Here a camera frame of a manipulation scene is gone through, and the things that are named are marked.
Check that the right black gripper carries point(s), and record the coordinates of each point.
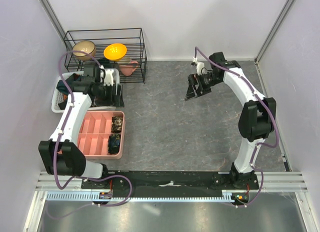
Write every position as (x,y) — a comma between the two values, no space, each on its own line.
(192,91)

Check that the brown floral tie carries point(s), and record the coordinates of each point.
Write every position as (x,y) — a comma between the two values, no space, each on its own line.
(116,124)

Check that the pink divided tray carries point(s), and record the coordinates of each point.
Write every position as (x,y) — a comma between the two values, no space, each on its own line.
(94,135)

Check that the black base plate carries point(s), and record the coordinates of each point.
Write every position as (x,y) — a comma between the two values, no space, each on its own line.
(186,183)

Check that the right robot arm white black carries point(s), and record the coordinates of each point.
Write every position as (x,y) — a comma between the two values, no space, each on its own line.
(256,121)

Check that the beige bowl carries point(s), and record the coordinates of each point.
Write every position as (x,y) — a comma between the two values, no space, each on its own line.
(83,50)

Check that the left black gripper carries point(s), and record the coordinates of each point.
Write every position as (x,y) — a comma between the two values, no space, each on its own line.
(116,100)

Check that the pink mug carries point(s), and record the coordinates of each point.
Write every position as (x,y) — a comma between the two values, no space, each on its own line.
(128,67)

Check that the dark green bowl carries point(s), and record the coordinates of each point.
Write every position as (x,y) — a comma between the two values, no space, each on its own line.
(105,63)

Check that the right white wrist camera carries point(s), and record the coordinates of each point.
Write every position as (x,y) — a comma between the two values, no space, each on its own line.
(199,66)

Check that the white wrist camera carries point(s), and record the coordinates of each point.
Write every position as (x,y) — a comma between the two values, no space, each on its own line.
(107,77)
(199,66)

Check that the teal tie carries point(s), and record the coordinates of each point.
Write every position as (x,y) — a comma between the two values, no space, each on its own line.
(61,87)

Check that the light blue cable duct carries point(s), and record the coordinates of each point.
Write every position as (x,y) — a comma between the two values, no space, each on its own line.
(96,197)

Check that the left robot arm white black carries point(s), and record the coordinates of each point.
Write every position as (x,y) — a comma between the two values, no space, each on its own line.
(60,154)

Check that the aluminium rail frame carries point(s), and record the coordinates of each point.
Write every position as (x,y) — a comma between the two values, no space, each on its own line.
(281,204)

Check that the white perforated basket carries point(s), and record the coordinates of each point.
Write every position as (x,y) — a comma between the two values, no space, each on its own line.
(58,97)

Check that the orange bowl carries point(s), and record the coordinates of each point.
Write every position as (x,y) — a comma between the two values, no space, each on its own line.
(115,51)

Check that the rolled dark floral tie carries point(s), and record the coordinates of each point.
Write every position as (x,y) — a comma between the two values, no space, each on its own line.
(114,141)

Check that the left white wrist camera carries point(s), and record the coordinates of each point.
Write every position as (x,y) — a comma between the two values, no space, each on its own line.
(107,77)

